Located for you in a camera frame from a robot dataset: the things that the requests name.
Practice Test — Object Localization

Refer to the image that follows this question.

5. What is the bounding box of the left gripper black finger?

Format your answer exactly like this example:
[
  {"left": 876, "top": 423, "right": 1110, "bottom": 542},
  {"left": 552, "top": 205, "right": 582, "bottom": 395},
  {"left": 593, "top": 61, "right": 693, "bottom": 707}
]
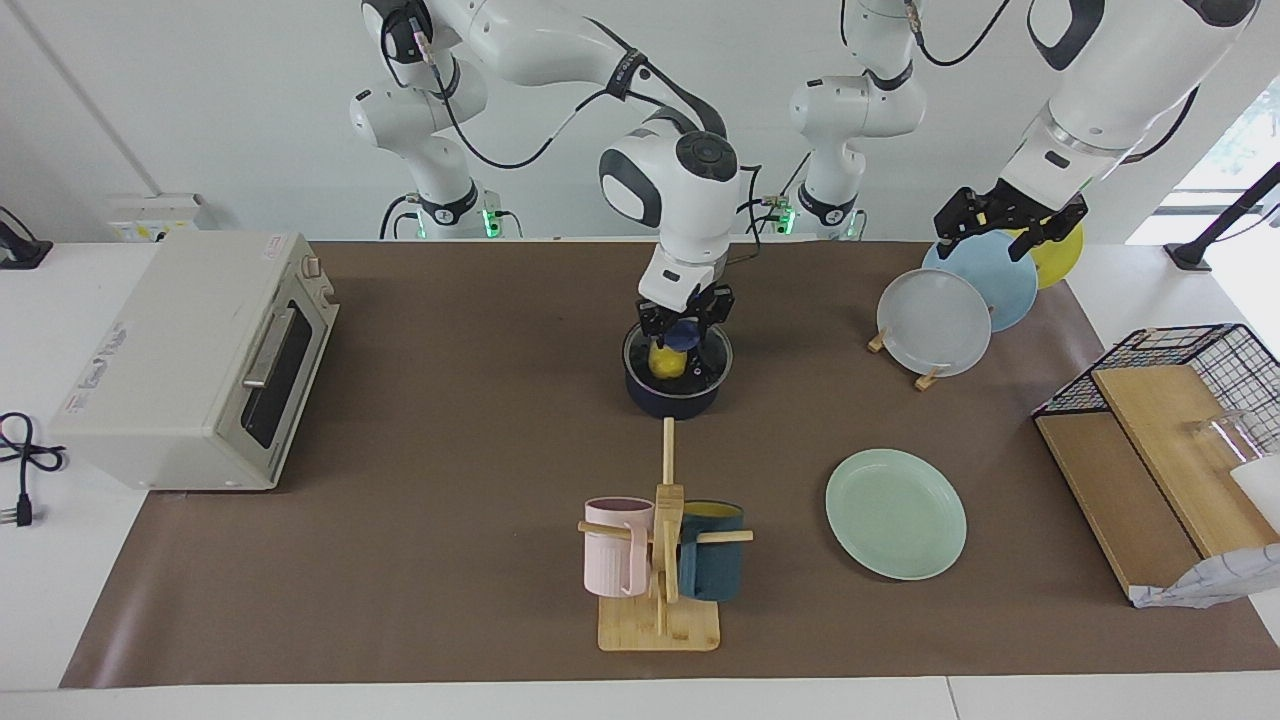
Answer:
[
  {"left": 1008, "top": 198, "right": 1089, "bottom": 263},
  {"left": 933, "top": 190, "right": 986, "bottom": 247}
]

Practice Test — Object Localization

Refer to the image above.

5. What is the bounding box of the glass lid with blue knob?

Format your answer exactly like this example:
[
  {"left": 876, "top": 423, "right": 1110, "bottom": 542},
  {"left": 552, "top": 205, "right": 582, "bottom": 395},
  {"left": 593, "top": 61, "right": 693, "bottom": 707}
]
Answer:
[{"left": 622, "top": 318, "right": 734, "bottom": 393}]

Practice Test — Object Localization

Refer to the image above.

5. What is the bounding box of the yellow plate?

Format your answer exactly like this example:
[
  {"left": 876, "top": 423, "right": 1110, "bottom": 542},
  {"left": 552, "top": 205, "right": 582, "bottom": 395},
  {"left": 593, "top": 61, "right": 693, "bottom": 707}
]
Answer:
[{"left": 1020, "top": 220, "right": 1085, "bottom": 291}]

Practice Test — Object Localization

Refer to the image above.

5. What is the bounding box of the light blue plate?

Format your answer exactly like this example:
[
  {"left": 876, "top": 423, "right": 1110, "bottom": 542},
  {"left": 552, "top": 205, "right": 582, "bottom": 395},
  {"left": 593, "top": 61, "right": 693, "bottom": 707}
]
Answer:
[{"left": 921, "top": 230, "right": 1039, "bottom": 333}]

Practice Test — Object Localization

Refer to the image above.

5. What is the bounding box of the grey plate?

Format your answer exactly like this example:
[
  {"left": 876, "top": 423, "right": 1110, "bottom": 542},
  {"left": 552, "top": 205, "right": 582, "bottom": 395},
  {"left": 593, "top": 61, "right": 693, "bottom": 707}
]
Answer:
[{"left": 876, "top": 267, "right": 993, "bottom": 379}]

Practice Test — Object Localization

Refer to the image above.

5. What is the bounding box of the wooden plate rack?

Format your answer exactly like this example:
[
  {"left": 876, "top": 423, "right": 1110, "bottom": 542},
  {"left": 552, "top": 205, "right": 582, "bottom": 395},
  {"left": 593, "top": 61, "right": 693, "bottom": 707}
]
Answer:
[{"left": 866, "top": 328, "right": 944, "bottom": 392}]

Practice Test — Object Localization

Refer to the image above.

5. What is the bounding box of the green plate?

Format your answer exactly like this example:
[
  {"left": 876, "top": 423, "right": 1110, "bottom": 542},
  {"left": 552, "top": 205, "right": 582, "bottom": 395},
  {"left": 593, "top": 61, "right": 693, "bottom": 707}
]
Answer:
[{"left": 825, "top": 447, "right": 969, "bottom": 582}]

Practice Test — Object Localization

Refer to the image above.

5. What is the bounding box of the dark blue saucepan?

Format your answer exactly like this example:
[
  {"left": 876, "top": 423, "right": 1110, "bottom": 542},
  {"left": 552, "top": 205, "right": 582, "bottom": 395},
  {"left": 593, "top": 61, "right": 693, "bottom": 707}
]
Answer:
[{"left": 622, "top": 315, "right": 734, "bottom": 420}]

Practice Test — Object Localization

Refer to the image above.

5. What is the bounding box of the bright window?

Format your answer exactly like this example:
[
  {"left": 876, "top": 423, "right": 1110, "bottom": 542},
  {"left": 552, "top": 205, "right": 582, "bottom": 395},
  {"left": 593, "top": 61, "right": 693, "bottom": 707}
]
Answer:
[{"left": 1125, "top": 75, "right": 1280, "bottom": 246}]

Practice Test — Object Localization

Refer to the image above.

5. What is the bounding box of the pink mug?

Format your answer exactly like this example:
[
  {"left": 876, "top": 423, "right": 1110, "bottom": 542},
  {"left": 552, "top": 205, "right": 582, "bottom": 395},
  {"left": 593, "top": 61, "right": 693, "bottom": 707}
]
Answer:
[{"left": 583, "top": 497, "right": 656, "bottom": 599}]

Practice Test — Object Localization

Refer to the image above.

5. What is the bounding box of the light wooden board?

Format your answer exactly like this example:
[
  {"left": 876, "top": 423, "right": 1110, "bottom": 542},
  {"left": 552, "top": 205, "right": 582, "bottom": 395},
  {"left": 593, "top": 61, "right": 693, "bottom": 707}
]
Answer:
[{"left": 1090, "top": 364, "right": 1280, "bottom": 561}]

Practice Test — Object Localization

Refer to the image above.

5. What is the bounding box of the dark teal mug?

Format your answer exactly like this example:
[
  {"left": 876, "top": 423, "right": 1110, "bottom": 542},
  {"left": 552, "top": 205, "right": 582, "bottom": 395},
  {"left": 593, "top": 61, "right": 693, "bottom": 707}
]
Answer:
[{"left": 676, "top": 500, "right": 746, "bottom": 602}]

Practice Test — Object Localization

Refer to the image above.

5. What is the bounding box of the clear glass cup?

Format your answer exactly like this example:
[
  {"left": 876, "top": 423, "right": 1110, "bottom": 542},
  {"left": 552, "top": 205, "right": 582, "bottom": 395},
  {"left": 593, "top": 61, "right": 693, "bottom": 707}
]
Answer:
[{"left": 1183, "top": 408, "right": 1271, "bottom": 471}]

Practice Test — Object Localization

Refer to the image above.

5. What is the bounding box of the dark wooden board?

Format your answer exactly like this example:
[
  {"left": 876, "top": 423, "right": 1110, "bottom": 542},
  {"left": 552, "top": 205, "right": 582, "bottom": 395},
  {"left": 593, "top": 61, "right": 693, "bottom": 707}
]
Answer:
[{"left": 1035, "top": 410, "right": 1204, "bottom": 601}]

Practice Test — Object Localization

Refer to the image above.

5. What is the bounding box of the brown table mat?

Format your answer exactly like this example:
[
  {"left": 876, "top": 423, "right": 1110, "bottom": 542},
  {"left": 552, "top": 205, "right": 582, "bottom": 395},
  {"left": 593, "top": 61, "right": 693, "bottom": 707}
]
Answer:
[{"left": 58, "top": 238, "right": 1280, "bottom": 689}]

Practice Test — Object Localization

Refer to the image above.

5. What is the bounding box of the wooden mug tree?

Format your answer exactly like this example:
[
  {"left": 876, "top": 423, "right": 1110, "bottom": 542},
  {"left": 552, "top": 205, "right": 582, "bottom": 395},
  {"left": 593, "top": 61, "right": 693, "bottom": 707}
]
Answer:
[{"left": 577, "top": 418, "right": 754, "bottom": 653}]

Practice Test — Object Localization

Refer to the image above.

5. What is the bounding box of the white plastic container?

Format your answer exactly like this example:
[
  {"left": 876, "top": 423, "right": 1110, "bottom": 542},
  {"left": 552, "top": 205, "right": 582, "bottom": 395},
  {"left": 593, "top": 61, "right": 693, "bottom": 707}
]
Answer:
[{"left": 1228, "top": 455, "right": 1280, "bottom": 533}]

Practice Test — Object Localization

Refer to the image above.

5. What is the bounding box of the white patterned cloth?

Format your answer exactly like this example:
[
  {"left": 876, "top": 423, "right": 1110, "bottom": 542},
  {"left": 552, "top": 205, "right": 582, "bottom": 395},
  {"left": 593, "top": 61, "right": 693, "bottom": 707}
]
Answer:
[{"left": 1128, "top": 543, "right": 1280, "bottom": 610}]

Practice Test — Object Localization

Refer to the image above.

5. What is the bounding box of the beige toaster oven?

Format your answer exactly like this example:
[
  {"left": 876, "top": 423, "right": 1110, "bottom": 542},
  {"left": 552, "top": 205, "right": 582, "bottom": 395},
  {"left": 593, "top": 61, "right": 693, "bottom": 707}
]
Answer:
[{"left": 50, "top": 230, "right": 341, "bottom": 493}]

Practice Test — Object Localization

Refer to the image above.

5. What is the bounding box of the white socket box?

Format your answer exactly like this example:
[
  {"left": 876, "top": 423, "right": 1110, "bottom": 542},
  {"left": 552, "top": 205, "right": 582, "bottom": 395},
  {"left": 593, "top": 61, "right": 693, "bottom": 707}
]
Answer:
[{"left": 108, "top": 193, "right": 211, "bottom": 243}]

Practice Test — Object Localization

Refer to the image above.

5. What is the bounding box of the black table clamp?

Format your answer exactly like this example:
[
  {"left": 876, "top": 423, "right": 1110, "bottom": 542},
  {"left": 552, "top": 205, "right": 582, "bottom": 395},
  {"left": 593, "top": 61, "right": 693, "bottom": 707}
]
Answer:
[{"left": 0, "top": 205, "right": 53, "bottom": 271}]

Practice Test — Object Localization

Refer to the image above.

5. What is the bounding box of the black base cable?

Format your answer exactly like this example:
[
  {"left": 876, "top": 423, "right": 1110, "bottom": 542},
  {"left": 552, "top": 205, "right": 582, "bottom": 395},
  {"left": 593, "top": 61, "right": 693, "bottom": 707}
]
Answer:
[
  {"left": 745, "top": 150, "right": 813, "bottom": 237},
  {"left": 378, "top": 193, "right": 426, "bottom": 241}
]

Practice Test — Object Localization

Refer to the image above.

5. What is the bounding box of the black camera stand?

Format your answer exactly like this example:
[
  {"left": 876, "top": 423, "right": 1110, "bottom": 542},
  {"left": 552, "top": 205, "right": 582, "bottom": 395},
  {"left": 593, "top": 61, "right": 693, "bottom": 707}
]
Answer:
[{"left": 1163, "top": 160, "right": 1280, "bottom": 273}]

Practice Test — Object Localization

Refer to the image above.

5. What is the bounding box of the black wire basket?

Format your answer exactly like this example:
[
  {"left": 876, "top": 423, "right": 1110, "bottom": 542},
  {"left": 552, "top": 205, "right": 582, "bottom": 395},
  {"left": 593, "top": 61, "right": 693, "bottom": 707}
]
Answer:
[{"left": 1031, "top": 323, "right": 1280, "bottom": 456}]

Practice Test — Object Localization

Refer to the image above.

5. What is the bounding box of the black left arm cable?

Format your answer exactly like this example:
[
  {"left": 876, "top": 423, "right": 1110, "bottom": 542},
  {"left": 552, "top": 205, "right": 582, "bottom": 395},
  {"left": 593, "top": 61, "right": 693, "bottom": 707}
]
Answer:
[{"left": 898, "top": 0, "right": 1199, "bottom": 169}]

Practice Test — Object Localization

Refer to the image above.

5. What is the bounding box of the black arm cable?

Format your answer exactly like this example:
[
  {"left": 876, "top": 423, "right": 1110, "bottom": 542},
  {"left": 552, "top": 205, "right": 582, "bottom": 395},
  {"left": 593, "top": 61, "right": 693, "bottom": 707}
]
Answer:
[
  {"left": 405, "top": 20, "right": 769, "bottom": 263},
  {"left": 898, "top": 0, "right": 1199, "bottom": 169}
]

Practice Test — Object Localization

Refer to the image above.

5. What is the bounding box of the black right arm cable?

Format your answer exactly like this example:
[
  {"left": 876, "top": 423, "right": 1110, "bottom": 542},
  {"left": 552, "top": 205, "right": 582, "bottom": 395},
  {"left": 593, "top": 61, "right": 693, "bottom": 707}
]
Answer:
[{"left": 405, "top": 20, "right": 769, "bottom": 263}]

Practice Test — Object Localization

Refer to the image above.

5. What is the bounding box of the black power cord with plug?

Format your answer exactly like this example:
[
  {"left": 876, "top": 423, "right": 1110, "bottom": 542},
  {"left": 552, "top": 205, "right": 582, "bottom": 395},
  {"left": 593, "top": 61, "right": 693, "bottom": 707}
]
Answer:
[{"left": 0, "top": 412, "right": 69, "bottom": 529}]

